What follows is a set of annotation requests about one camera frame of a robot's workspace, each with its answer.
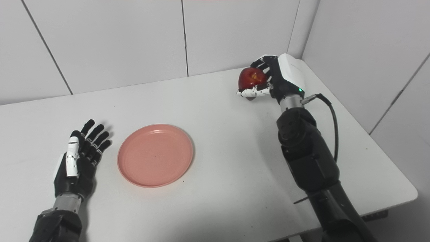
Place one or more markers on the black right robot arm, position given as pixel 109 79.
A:
pixel 309 158

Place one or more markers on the black table frame bar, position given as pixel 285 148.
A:
pixel 375 215

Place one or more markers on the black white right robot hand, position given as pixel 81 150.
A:
pixel 289 77

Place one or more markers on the red apple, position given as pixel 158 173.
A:
pixel 250 79

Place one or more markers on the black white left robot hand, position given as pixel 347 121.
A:
pixel 82 178

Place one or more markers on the pink round plate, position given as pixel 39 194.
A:
pixel 155 155

